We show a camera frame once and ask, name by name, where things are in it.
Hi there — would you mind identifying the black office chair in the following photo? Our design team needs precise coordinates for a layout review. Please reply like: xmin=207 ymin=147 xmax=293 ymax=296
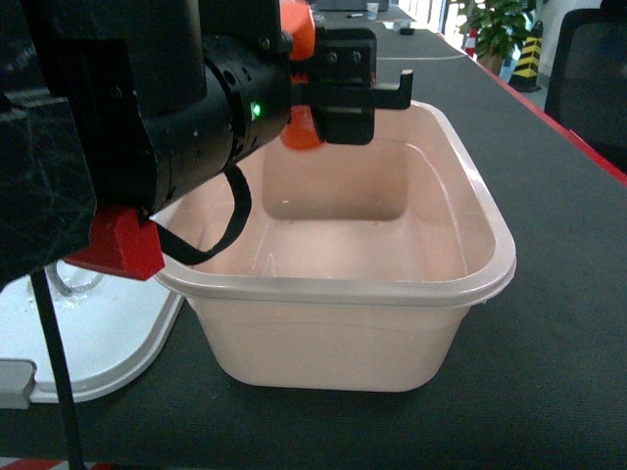
xmin=545 ymin=1 xmax=626 ymax=171

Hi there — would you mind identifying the red wrist camera mount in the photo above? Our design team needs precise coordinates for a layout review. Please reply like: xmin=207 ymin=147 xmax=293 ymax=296
xmin=64 ymin=206 xmax=165 ymax=281

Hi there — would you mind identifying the red white traffic cone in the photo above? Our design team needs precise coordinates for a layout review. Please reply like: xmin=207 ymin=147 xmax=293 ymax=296
xmin=463 ymin=27 xmax=478 ymax=59

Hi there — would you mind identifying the yellow black striped bollard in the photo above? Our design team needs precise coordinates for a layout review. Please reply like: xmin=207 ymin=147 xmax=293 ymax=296
xmin=508 ymin=21 xmax=544 ymax=93

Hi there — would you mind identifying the green potted plant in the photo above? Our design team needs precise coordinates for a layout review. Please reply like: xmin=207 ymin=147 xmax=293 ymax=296
xmin=459 ymin=0 xmax=537 ymax=76

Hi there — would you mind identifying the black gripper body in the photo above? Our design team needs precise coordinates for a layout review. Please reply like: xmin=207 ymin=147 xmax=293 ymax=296
xmin=303 ymin=26 xmax=376 ymax=146

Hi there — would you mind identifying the white box lid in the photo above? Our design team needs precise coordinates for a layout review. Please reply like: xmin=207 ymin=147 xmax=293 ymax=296
xmin=1 ymin=262 xmax=182 ymax=409

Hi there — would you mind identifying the orange cylindrical capacitor 4680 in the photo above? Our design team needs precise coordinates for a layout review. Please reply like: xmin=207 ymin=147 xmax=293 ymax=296
xmin=279 ymin=1 xmax=322 ymax=152

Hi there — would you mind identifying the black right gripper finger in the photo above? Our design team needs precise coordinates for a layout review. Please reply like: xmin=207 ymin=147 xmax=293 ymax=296
xmin=374 ymin=70 xmax=413 ymax=109

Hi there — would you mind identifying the pink plastic storage box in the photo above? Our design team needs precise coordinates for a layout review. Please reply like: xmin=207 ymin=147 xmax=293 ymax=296
xmin=157 ymin=102 xmax=516 ymax=393

